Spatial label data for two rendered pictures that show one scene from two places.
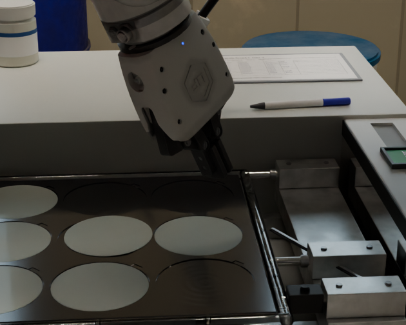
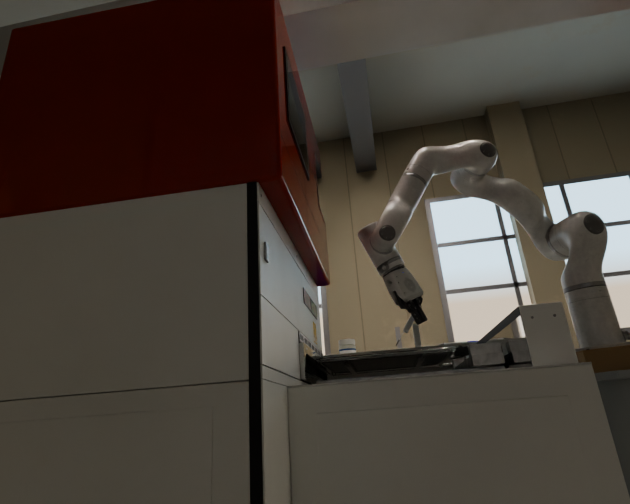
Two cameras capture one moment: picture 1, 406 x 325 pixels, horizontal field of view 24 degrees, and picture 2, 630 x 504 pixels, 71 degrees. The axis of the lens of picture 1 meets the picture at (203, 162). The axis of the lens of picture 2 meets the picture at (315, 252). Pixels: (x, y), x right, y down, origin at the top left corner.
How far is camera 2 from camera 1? 0.77 m
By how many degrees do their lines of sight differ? 45
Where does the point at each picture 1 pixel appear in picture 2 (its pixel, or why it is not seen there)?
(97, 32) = not seen: hidden behind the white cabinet
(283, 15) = not seen: hidden behind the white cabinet
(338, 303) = (474, 348)
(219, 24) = not seen: hidden behind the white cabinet
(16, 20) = (348, 343)
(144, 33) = (390, 265)
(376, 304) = (489, 347)
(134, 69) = (388, 278)
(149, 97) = (394, 286)
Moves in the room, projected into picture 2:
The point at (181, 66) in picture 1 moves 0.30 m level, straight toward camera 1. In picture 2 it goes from (403, 277) to (400, 241)
